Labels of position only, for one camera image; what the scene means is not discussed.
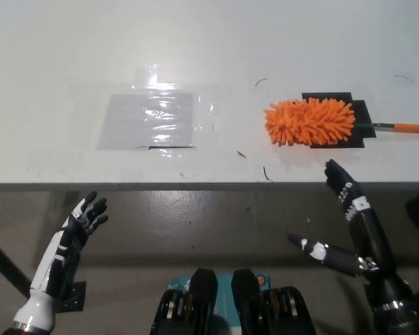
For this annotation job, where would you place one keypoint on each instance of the clear glossy tape layer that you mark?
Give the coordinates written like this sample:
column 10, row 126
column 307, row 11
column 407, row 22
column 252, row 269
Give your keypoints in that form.
column 167, row 115

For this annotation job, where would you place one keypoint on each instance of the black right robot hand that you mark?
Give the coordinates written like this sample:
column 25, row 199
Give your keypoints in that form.
column 370, row 237

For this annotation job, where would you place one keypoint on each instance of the orange microfibre duster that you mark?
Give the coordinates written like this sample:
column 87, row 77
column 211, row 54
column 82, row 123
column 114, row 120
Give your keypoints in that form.
column 307, row 122

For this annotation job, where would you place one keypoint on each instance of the black floor plate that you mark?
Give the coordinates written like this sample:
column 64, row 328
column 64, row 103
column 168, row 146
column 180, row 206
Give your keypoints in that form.
column 73, row 296

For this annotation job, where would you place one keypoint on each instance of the black teal robot torso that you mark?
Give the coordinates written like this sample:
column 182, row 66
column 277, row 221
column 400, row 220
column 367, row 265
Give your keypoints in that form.
column 244, row 303

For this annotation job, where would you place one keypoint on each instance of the black tape patch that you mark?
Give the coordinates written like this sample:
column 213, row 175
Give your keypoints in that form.
column 361, row 108

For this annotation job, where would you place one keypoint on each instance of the black table leg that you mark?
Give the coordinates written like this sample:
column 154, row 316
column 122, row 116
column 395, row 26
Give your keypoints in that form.
column 3, row 260

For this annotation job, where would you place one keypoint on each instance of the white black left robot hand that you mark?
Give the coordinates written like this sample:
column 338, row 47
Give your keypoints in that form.
column 50, row 258

